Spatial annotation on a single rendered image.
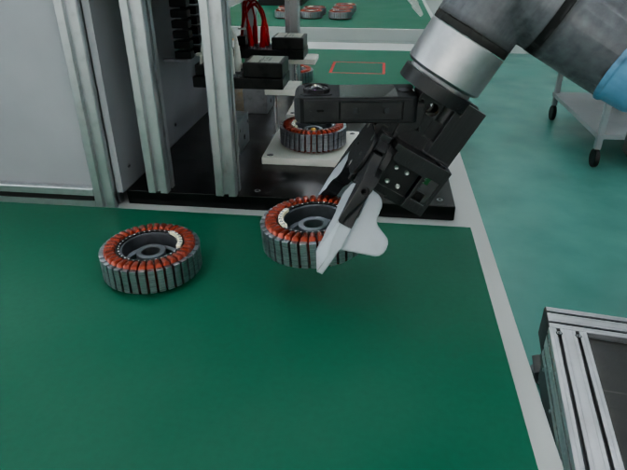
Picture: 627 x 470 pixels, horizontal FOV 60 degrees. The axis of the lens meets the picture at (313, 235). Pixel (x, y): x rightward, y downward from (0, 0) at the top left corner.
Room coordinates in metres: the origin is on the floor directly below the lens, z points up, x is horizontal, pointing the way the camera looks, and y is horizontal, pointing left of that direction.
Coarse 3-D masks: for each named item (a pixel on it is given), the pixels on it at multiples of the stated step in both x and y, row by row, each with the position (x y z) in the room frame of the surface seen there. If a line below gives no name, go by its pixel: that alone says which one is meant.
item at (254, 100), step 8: (248, 96) 1.12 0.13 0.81; (256, 96) 1.12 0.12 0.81; (264, 96) 1.12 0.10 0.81; (272, 96) 1.18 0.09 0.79; (248, 104) 1.12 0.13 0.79; (256, 104) 1.12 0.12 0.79; (264, 104) 1.12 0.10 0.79; (272, 104) 1.18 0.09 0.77; (248, 112) 1.12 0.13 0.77; (256, 112) 1.12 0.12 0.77; (264, 112) 1.12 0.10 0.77
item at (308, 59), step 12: (276, 36) 1.13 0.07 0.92; (288, 36) 1.13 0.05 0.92; (300, 36) 1.13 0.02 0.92; (240, 48) 1.13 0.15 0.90; (252, 48) 1.13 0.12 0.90; (276, 48) 1.12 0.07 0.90; (288, 48) 1.12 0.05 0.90; (300, 48) 1.11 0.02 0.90; (288, 60) 1.12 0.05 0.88; (300, 60) 1.12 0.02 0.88; (312, 60) 1.11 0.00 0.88
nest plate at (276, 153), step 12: (276, 132) 0.96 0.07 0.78; (348, 132) 0.96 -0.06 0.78; (276, 144) 0.90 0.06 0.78; (348, 144) 0.90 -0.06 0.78; (264, 156) 0.84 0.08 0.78; (276, 156) 0.84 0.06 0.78; (288, 156) 0.84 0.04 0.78; (300, 156) 0.84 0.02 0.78; (312, 156) 0.84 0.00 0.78; (324, 156) 0.84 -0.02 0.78; (336, 156) 0.84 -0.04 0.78
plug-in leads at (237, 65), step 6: (234, 36) 0.91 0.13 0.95; (234, 42) 0.93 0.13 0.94; (234, 48) 0.93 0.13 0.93; (198, 54) 0.89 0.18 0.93; (234, 54) 0.91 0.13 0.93; (240, 54) 0.93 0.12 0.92; (234, 60) 0.91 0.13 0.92; (240, 60) 0.91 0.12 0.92; (198, 66) 0.89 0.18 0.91; (234, 66) 0.91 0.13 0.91; (240, 66) 0.91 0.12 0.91; (198, 72) 0.89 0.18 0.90; (234, 72) 0.89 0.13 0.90; (240, 72) 0.90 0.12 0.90
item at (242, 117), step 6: (240, 114) 0.93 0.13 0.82; (246, 114) 0.94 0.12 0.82; (240, 120) 0.89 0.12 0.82; (246, 120) 0.94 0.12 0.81; (240, 126) 0.89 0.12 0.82; (246, 126) 0.93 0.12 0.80; (240, 132) 0.89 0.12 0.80; (246, 132) 0.93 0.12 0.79; (210, 138) 0.88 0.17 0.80; (240, 138) 0.88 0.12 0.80; (246, 138) 0.93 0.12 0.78; (240, 144) 0.88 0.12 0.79; (246, 144) 0.93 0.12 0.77; (240, 150) 0.88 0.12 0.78
